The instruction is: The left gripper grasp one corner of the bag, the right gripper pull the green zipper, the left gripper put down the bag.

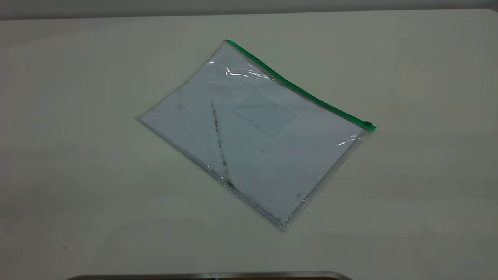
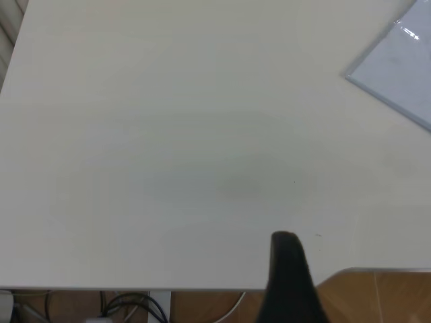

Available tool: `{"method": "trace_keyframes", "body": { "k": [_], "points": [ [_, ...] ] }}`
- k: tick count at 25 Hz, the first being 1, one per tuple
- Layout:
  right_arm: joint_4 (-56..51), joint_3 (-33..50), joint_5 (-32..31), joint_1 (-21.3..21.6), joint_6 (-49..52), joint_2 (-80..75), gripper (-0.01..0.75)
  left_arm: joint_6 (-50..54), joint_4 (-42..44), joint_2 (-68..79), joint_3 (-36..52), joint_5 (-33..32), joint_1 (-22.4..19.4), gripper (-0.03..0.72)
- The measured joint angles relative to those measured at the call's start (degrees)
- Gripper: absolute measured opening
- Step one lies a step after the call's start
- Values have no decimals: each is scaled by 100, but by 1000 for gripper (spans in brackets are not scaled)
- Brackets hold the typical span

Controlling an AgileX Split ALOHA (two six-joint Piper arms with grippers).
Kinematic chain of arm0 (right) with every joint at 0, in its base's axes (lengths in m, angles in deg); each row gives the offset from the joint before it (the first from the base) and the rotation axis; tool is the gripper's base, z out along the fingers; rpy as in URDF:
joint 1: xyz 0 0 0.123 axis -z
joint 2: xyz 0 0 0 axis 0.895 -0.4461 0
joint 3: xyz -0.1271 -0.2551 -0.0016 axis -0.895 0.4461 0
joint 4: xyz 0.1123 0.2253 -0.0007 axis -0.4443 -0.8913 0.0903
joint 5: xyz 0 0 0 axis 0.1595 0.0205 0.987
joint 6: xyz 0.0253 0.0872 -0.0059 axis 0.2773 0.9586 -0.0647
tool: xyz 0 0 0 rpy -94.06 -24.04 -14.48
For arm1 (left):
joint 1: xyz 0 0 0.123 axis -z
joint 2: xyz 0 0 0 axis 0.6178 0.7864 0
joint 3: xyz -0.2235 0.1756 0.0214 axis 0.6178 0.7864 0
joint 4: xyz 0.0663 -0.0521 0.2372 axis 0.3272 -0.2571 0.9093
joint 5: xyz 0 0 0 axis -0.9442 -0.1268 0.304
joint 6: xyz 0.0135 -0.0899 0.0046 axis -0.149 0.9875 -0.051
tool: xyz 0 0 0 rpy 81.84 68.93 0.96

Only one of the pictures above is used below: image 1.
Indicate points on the clear plastic zip bag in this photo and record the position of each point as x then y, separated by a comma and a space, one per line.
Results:
334, 155

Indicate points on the green zipper slider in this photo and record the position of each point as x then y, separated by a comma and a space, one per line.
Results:
368, 125

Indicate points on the metal rail edge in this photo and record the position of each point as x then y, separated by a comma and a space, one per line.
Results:
210, 275

